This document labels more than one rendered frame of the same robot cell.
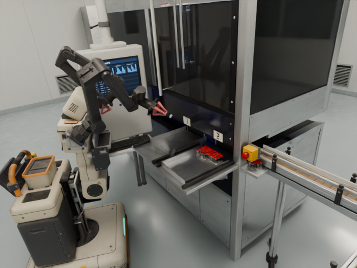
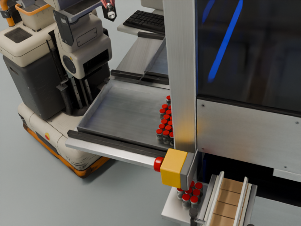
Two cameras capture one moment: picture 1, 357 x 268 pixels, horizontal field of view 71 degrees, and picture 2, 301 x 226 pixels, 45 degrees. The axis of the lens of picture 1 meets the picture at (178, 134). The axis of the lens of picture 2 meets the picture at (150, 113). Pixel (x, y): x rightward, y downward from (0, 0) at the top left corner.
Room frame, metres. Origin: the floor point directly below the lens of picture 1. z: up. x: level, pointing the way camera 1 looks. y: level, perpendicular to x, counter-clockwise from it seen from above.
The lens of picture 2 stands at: (0.92, -0.89, 1.77)
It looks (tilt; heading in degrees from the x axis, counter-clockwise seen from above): 44 degrees down; 60
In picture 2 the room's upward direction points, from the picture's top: 8 degrees counter-clockwise
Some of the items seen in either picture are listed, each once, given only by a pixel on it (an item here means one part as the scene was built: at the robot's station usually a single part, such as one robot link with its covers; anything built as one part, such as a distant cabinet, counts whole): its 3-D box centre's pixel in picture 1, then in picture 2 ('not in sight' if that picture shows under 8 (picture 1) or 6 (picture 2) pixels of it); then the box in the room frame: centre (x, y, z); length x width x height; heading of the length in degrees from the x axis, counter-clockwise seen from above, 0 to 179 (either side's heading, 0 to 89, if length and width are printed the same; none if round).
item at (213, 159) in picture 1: (207, 156); (168, 119); (1.40, -0.18, 0.90); 0.18 x 0.02 x 0.05; 33
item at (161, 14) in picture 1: (169, 51); not in sight; (1.90, 0.03, 1.50); 0.47 x 0.01 x 0.59; 33
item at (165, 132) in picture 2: (210, 155); (174, 120); (1.41, -0.20, 0.90); 0.18 x 0.02 x 0.05; 33
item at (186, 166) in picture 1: (194, 162); (138, 114); (1.34, -0.09, 0.90); 0.34 x 0.26 x 0.04; 123
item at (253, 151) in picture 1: (251, 152); (177, 168); (1.25, -0.42, 0.99); 0.08 x 0.07 x 0.07; 123
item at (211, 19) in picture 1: (210, 58); not in sight; (1.52, -0.22, 1.50); 0.43 x 0.01 x 0.59; 33
